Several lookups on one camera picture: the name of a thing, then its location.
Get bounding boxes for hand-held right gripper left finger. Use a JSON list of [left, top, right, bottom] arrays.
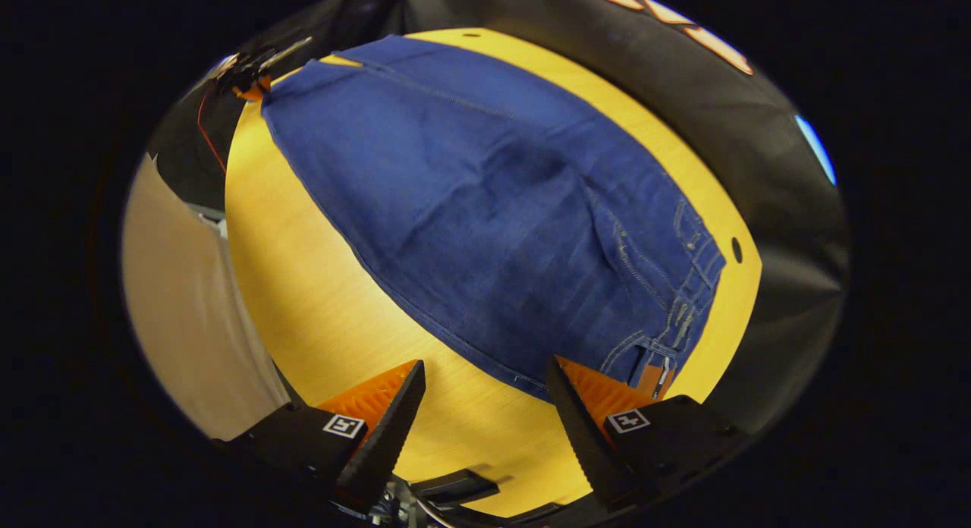
[[212, 359, 427, 517]]

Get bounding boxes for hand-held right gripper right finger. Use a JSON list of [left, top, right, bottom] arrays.
[[546, 355, 752, 510]]

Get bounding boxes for blue denim jeans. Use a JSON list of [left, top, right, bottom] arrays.
[[260, 35, 727, 402]]

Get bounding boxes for dark curved object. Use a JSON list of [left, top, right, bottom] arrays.
[[391, 467, 566, 528]]

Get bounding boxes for thin red cable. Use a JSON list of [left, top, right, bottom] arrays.
[[196, 86, 228, 174]]

